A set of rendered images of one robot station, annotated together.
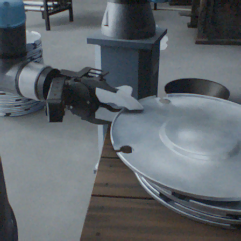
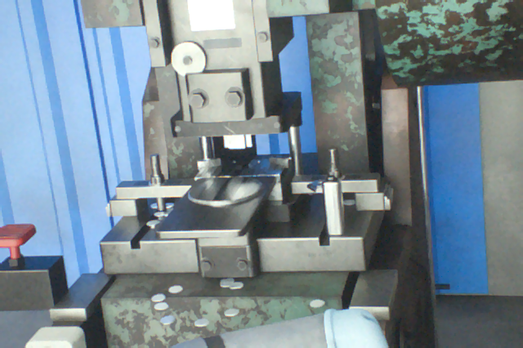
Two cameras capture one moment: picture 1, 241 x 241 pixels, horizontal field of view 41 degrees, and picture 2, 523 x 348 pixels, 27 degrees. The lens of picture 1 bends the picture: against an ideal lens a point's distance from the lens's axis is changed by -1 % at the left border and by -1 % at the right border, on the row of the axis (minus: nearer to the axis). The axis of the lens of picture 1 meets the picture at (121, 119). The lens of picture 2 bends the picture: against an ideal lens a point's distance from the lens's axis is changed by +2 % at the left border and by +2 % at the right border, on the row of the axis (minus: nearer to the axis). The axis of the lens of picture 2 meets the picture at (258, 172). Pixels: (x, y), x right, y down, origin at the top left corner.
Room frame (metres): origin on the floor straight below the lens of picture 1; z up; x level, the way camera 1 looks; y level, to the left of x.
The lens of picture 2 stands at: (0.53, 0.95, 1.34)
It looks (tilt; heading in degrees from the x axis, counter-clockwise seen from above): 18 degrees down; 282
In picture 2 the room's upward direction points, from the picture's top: 6 degrees counter-clockwise
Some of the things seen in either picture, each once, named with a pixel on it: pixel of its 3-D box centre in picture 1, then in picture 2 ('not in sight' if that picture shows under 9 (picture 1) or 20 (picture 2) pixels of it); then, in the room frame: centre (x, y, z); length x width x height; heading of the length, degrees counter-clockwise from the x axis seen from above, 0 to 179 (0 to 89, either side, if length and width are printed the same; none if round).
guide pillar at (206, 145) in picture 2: not in sight; (205, 144); (0.99, -0.86, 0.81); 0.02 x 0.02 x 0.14; 87
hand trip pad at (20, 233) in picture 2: not in sight; (15, 252); (1.26, -0.58, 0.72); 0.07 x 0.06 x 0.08; 87
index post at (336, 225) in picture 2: not in sight; (333, 204); (0.75, -0.66, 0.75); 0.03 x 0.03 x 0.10; 87
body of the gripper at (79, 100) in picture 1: (75, 89); not in sight; (0.60, 0.09, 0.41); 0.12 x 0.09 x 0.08; 67
